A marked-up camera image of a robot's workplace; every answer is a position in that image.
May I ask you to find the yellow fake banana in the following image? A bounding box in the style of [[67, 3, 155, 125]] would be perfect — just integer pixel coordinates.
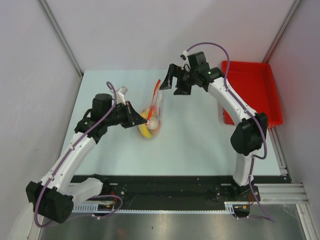
[[138, 111, 153, 139]]

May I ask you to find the white fake radish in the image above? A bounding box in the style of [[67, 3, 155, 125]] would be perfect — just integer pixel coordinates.
[[147, 116, 159, 131]]

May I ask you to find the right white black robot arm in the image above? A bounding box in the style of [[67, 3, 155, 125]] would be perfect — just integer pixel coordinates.
[[160, 51, 268, 201]]

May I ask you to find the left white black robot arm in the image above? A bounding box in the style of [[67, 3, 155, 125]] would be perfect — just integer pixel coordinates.
[[26, 93, 148, 224]]

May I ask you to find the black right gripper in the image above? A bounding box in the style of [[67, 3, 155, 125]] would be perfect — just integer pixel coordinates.
[[159, 63, 198, 96]]

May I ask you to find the aluminium frame rail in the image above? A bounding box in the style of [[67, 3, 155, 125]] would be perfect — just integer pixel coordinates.
[[257, 183, 309, 205]]

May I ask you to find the red plastic tray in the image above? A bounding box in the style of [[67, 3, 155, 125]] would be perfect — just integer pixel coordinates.
[[227, 61, 283, 128]]

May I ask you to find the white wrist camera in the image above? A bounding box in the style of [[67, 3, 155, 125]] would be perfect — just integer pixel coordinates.
[[115, 86, 128, 105], [180, 50, 190, 61]]

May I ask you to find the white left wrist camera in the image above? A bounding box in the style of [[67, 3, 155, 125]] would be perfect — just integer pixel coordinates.
[[115, 86, 128, 105]]

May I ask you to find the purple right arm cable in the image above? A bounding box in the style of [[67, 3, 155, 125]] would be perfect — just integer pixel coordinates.
[[184, 41, 276, 223]]

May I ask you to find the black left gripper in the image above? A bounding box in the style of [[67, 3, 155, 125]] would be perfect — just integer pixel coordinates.
[[104, 101, 147, 129]]

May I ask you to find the clear zip top bag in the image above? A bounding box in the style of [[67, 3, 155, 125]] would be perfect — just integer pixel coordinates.
[[137, 79, 163, 140]]

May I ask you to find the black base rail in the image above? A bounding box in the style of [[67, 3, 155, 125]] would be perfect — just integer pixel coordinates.
[[71, 174, 292, 211]]

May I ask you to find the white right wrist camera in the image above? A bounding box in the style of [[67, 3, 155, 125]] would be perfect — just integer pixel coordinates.
[[180, 50, 190, 61]]

